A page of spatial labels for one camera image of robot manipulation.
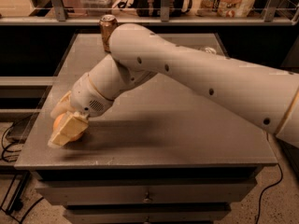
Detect grey metal shelf rail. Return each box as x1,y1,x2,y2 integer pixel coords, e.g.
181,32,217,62
0,0,299,26

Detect gold soda can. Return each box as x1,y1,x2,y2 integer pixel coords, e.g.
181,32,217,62
99,14,118,52

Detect black cables on floor left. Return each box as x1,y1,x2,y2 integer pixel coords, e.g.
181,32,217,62
0,115,45,224

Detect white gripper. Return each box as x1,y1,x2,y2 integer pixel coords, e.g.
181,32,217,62
48,73,113,148

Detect black backpack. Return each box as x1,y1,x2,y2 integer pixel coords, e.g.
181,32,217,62
131,0,192,17

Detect blue Pepsi can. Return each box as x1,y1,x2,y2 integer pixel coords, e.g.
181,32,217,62
199,47,217,55

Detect orange fruit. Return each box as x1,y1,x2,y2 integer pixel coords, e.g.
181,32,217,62
51,113,86,146

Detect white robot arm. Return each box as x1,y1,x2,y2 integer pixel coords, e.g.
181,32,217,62
50,23,299,147

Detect black cable on floor right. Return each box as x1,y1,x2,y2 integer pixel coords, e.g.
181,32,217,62
254,161,284,224

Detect grey drawer cabinet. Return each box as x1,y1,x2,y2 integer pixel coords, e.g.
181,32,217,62
17,34,277,224

